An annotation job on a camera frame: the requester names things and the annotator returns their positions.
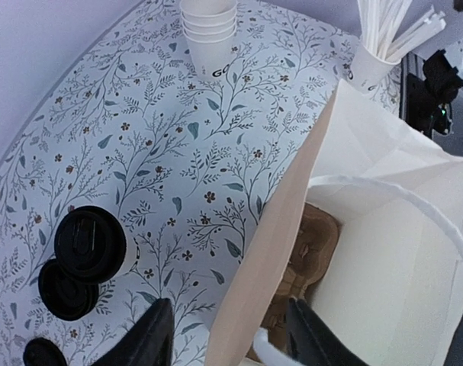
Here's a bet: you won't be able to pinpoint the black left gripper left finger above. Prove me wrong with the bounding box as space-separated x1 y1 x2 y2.
93 298 174 366

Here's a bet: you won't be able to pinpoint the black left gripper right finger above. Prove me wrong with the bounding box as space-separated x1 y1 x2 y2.
285 298 368 366

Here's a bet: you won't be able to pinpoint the brown cardboard cup carrier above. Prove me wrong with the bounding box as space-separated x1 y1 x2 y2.
261 204 341 351

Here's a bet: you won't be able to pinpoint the white paper coffee cup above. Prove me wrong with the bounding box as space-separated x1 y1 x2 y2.
115 235 140 277

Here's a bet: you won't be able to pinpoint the brown paper bag white handles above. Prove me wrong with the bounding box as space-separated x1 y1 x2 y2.
205 81 463 365

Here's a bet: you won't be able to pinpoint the black plastic cup lid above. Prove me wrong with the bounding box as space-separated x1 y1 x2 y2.
54 206 128 284

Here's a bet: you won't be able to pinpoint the stack of black cup lids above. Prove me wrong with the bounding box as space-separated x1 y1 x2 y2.
38 259 99 321

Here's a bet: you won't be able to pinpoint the single black lid on mat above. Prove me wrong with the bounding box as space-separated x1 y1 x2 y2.
23 338 68 366

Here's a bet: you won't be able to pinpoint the floral patterned table mat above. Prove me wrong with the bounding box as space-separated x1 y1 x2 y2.
0 1 359 365

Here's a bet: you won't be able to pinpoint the white cup holding straws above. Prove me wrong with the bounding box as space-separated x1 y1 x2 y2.
346 44 400 95

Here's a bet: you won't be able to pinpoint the stack of white paper cups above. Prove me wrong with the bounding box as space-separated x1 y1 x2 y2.
179 0 237 82

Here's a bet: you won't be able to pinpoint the bundle of white paper straws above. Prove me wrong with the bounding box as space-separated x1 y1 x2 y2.
357 0 446 63

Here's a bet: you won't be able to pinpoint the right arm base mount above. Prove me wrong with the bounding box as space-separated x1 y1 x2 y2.
406 50 463 139

